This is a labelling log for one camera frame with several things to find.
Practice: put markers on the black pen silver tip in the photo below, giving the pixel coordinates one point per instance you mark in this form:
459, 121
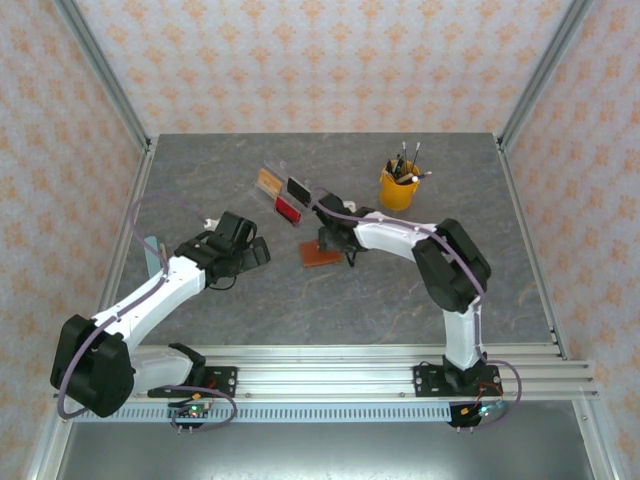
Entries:
402, 155
415, 155

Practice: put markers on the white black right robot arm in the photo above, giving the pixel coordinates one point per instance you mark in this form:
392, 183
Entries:
390, 235

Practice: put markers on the black marker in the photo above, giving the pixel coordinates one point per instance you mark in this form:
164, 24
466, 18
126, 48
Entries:
391, 167

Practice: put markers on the clear acrylic card stand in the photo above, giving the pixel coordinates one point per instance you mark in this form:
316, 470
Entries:
270, 197

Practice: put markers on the aluminium frame post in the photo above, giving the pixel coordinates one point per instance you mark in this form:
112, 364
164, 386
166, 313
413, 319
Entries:
542, 75
105, 80

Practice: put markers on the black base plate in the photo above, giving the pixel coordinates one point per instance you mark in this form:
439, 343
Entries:
225, 380
425, 380

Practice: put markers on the black card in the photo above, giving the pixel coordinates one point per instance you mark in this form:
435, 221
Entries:
299, 190

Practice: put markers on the white tipped stick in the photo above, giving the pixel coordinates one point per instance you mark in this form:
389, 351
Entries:
415, 177

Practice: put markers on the left circuit board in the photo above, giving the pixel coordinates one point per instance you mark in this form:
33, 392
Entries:
190, 412

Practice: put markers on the brown leather card holder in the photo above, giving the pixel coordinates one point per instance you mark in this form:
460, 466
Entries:
312, 257

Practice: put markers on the light blue card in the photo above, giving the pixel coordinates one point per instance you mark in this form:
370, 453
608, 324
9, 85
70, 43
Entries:
150, 257

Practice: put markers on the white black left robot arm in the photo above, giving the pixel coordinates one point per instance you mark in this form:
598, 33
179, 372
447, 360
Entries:
165, 290

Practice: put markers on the grey metal sheet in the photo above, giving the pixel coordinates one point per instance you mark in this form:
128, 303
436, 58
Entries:
325, 452

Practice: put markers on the right circuit board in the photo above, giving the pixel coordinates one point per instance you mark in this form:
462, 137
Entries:
482, 412

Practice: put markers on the yellow pen bucket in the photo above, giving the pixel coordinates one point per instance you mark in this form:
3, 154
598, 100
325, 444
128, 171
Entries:
397, 196

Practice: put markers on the circuit board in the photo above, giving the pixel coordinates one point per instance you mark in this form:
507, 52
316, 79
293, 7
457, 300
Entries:
482, 412
190, 412

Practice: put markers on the orange card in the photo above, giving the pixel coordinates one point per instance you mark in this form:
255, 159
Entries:
269, 182

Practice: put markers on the red card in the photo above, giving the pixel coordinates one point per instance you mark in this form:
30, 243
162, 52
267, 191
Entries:
287, 210

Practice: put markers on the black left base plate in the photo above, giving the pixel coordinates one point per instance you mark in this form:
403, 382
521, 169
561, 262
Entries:
225, 380

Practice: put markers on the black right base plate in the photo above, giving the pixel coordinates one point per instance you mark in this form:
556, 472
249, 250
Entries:
425, 380

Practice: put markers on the aluminium side rail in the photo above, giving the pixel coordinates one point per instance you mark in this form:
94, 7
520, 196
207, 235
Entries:
535, 250
122, 235

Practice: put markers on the aluminium mounting rail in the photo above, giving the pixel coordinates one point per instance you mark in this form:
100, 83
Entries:
325, 370

